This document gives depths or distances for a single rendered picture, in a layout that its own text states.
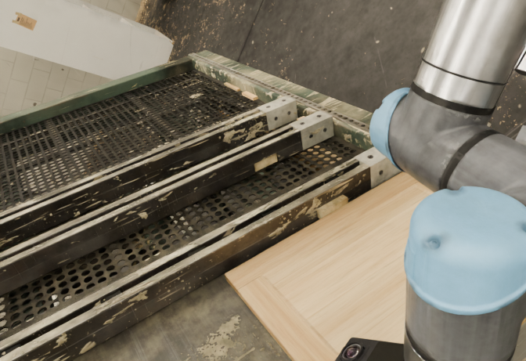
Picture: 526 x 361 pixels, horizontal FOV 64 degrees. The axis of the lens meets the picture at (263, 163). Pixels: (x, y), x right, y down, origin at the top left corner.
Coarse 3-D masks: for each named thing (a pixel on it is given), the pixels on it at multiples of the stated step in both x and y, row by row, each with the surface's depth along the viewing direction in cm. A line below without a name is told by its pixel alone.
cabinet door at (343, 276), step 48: (384, 192) 103; (432, 192) 100; (288, 240) 94; (336, 240) 92; (384, 240) 90; (240, 288) 84; (288, 288) 83; (336, 288) 81; (384, 288) 79; (288, 336) 73; (336, 336) 72; (384, 336) 71
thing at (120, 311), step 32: (352, 160) 108; (384, 160) 106; (288, 192) 100; (320, 192) 98; (352, 192) 104; (256, 224) 92; (288, 224) 96; (192, 256) 87; (224, 256) 89; (128, 288) 84; (160, 288) 83; (192, 288) 87; (64, 320) 79; (96, 320) 78; (128, 320) 82; (0, 352) 74; (32, 352) 73; (64, 352) 77
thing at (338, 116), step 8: (192, 56) 217; (200, 56) 213; (216, 64) 198; (232, 72) 185; (240, 72) 184; (248, 80) 174; (256, 80) 173; (272, 88) 162; (280, 88) 160; (288, 96) 153; (296, 96) 152; (304, 104) 145; (312, 104) 144; (328, 112) 138; (336, 112) 136; (344, 120) 131; (352, 120) 130; (360, 128) 125; (368, 128) 125
